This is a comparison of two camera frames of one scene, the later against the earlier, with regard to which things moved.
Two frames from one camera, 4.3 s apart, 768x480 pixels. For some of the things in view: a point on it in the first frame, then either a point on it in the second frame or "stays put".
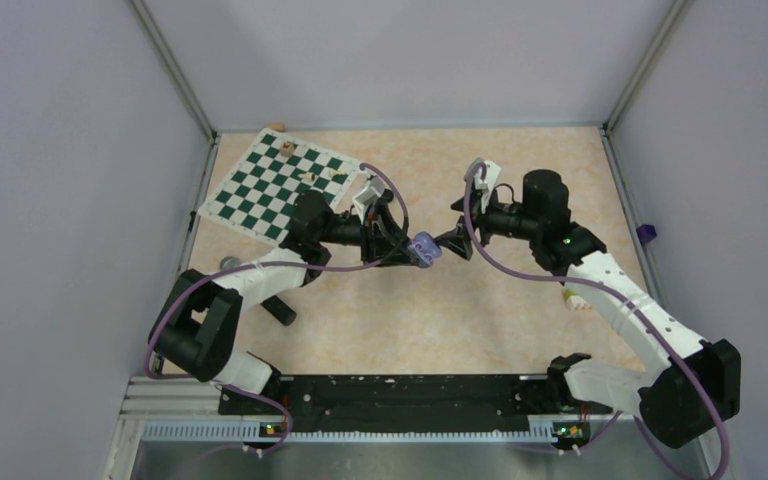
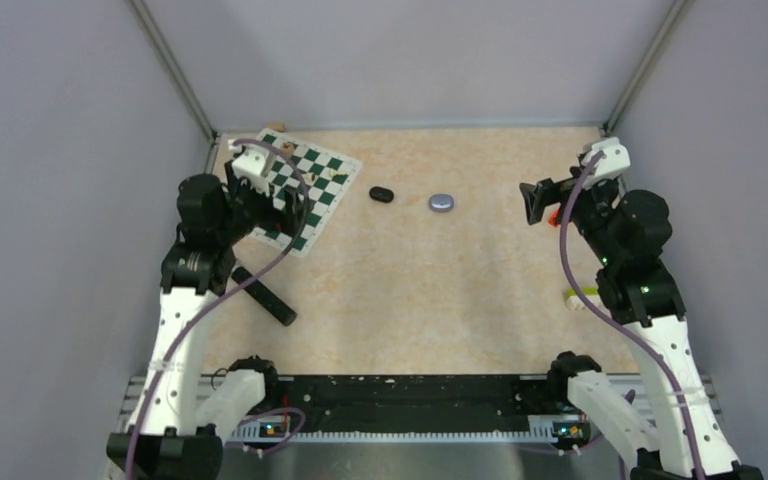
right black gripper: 458,239 → 546,192
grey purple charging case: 424,248 → 441,202
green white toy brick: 575,302 stays put
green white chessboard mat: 257,195 stays put
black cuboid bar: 279,309 stays put
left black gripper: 382,242 → 277,218
